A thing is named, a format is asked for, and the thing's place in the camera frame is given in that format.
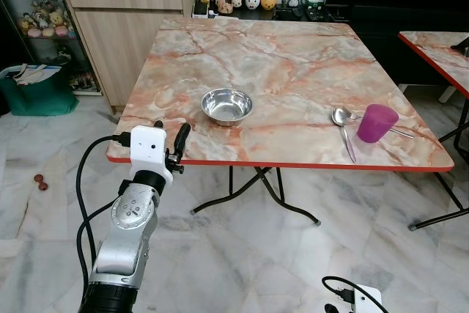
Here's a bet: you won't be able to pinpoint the small white box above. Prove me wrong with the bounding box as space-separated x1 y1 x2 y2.
192 4 213 19

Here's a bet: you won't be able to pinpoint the white paper sheets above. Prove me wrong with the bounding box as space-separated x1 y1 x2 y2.
11 64 63 85

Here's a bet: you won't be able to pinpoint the yellow plush toy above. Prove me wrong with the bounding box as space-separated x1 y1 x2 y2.
47 5 65 26

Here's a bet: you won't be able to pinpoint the marble pattern folding table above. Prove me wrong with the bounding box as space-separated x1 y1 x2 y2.
106 18 469 231
398 31 469 105

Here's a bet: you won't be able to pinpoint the purple plastic cup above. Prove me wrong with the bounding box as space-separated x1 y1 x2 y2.
357 103 399 144

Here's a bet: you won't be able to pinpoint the black phone holder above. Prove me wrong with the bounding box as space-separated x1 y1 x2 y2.
451 37 469 54

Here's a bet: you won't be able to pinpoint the steel spoon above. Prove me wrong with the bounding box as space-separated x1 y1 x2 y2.
331 108 358 164

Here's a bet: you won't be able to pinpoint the dark green mug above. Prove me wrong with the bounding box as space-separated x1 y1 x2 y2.
305 0 328 22

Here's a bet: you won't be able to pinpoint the light wooden cabinet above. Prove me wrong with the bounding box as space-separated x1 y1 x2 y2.
55 0 197 108

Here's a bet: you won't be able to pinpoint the green bag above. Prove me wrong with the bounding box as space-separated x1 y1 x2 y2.
0 64 79 117

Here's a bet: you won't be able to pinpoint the steel fork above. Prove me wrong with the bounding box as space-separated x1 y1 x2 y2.
344 110 416 140

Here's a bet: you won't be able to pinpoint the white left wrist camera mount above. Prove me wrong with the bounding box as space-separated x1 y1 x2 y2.
130 127 175 185

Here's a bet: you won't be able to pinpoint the small steel bowl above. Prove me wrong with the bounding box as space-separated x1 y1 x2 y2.
201 87 254 127

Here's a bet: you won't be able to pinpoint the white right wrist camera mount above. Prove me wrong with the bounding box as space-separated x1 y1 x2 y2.
355 286 385 313

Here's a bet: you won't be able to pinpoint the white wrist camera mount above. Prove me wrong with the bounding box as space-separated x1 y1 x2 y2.
130 127 175 185
355 286 385 313

